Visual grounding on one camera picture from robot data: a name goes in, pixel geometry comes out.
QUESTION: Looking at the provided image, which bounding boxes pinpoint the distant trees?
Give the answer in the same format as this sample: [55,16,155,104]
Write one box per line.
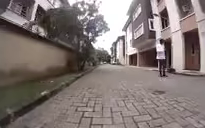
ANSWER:
[94,48,112,65]

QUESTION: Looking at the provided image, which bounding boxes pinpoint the pale building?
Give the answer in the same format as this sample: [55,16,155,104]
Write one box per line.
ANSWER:
[110,35,127,66]

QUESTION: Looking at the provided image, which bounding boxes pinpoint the grey brick paved road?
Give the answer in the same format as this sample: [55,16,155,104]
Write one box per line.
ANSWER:
[4,63,205,128]

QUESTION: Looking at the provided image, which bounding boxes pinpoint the leafy tree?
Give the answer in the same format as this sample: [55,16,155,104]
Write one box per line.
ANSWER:
[39,0,110,72]

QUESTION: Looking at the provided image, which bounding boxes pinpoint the grey and white building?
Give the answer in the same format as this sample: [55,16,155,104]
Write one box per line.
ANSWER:
[122,0,159,68]

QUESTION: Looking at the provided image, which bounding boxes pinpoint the person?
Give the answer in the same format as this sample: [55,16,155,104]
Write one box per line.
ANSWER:
[155,38,168,78]

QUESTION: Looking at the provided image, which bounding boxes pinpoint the dark stone kerb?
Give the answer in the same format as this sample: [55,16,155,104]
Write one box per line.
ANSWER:
[0,64,99,128]

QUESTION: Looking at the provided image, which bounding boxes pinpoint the concrete pavement strip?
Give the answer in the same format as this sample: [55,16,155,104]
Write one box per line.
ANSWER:
[126,64,205,78]

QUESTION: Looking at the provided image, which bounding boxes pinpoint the grass strip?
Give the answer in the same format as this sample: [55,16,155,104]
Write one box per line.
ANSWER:
[0,65,96,124]

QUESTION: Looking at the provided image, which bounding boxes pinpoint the white building with brown panels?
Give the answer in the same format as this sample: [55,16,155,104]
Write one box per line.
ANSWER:
[151,0,205,76]

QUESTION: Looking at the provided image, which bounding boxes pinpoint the beige compound wall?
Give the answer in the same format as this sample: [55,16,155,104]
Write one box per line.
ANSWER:
[0,23,78,88]

